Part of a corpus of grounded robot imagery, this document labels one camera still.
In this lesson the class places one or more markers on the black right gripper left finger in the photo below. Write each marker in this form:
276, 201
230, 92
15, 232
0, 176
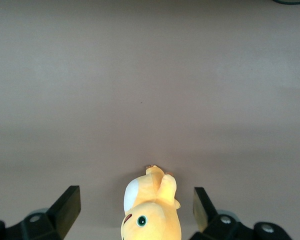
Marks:
62, 210

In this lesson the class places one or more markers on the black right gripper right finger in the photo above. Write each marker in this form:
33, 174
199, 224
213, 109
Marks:
205, 215

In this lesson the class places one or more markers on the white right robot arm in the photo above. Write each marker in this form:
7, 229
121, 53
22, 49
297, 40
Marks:
290, 1

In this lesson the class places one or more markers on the yellow plush toy white belly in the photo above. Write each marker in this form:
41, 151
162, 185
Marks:
152, 200

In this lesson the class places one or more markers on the brown table cover sheet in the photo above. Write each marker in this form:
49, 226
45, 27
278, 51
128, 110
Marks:
140, 75

